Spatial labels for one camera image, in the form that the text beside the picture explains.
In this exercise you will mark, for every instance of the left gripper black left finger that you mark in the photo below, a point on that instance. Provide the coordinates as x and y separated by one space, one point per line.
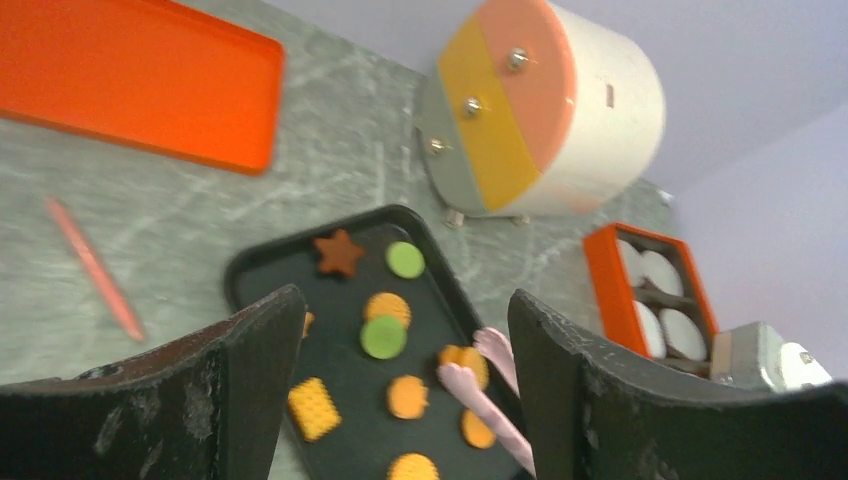
208 405

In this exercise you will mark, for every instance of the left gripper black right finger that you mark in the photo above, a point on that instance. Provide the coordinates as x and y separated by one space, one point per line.
595 410

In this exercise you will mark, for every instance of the pink-tipped metal tongs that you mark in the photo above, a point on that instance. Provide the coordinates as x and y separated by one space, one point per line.
460 382

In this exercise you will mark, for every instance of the orange shell cookie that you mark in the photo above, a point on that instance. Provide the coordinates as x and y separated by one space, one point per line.
407 397

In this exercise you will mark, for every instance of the green sandwich cookie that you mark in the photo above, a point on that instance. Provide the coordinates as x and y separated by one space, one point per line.
383 338

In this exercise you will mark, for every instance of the square waffle cookie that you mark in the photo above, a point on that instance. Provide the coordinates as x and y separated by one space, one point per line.
313 409

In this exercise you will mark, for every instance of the plain orange round cookie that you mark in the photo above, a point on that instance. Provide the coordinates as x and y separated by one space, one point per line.
475 432

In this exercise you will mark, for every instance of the white paper cup middle left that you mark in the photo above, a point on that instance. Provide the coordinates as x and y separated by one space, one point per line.
651 331

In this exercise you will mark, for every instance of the white paper cup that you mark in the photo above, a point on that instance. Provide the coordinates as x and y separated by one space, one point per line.
661 273
651 331
632 263
683 338

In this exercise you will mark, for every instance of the white paper cup middle right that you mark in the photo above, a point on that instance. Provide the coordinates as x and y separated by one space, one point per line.
683 338

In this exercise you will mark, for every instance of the orange cookie box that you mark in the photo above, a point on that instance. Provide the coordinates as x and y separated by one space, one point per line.
615 297

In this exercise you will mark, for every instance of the orange flower cookie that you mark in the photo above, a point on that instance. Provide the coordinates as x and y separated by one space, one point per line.
308 320

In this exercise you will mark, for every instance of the round orange cookie right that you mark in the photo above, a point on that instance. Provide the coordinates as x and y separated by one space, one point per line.
468 357

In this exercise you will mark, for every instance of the black baking tray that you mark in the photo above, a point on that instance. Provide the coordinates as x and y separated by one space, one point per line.
370 437

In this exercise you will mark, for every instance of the white paper cup back right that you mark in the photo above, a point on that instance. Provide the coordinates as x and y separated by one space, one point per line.
661 273

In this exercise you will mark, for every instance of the white paper cup back left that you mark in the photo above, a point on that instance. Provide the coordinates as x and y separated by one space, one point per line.
632 263

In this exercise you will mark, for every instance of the brown star cookie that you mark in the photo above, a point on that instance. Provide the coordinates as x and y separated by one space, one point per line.
339 254

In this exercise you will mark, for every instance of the round orange cookie by green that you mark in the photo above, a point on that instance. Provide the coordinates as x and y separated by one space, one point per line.
388 303

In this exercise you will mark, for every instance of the plain green round cookie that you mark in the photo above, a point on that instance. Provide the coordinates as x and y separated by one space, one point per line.
405 260

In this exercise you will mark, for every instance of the round cream toy oven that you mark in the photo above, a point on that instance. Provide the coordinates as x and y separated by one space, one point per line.
532 110

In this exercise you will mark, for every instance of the orange flat tray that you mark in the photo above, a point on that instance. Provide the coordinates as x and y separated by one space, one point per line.
153 75

